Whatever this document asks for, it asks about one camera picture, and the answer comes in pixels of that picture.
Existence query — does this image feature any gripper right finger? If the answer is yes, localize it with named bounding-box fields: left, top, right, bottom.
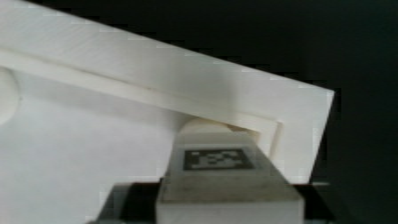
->
left=294, top=184, right=338, bottom=224

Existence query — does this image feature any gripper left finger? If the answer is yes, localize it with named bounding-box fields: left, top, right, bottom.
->
left=88, top=182, right=160, bottom=224

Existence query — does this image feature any white table leg with tag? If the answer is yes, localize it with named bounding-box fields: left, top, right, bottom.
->
left=157, top=119, right=306, bottom=224

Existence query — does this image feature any white square tabletop tray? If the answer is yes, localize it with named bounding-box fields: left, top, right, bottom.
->
left=0, top=0, right=335, bottom=224

